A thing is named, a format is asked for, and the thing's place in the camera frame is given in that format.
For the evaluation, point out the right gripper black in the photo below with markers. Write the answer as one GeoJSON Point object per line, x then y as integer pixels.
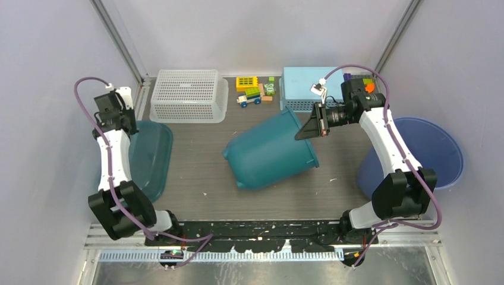
{"type": "Point", "coordinates": [312, 129]}

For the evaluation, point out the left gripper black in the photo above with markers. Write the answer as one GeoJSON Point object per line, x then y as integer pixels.
{"type": "Point", "coordinates": [131, 113]}

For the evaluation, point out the teal transparent plastic tub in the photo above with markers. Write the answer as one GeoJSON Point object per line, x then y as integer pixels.
{"type": "Point", "coordinates": [149, 157]}

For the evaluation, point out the teal round bucket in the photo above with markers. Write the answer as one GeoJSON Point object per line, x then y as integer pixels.
{"type": "Point", "coordinates": [268, 153]}

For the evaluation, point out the white perforated plastic basket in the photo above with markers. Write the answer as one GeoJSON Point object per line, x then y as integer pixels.
{"type": "Point", "coordinates": [196, 96]}

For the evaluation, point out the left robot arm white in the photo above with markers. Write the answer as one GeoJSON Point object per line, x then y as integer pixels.
{"type": "Point", "coordinates": [120, 205]}

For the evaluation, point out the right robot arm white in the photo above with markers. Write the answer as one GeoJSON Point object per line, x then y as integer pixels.
{"type": "Point", "coordinates": [406, 188]}

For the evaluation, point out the green monster toy block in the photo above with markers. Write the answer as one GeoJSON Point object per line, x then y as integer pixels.
{"type": "Point", "coordinates": [269, 87]}

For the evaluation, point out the orange purple toy blocks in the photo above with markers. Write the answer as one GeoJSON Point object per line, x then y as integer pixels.
{"type": "Point", "coordinates": [368, 81]}

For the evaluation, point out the white toy car blue wheels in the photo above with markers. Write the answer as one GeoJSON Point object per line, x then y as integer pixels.
{"type": "Point", "coordinates": [251, 96]}

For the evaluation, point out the yellow toy block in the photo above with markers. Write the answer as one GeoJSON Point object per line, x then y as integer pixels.
{"type": "Point", "coordinates": [244, 83]}

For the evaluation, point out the blue round bucket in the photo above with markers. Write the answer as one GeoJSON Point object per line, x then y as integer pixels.
{"type": "Point", "coordinates": [431, 145]}

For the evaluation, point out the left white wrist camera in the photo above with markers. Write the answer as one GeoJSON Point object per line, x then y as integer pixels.
{"type": "Point", "coordinates": [125, 94]}

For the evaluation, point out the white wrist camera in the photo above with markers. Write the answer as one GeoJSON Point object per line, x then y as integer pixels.
{"type": "Point", "coordinates": [125, 94]}
{"type": "Point", "coordinates": [320, 90]}

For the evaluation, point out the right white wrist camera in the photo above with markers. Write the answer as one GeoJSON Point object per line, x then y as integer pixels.
{"type": "Point", "coordinates": [320, 90]}

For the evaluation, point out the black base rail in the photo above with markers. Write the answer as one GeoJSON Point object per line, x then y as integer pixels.
{"type": "Point", "coordinates": [262, 236]}

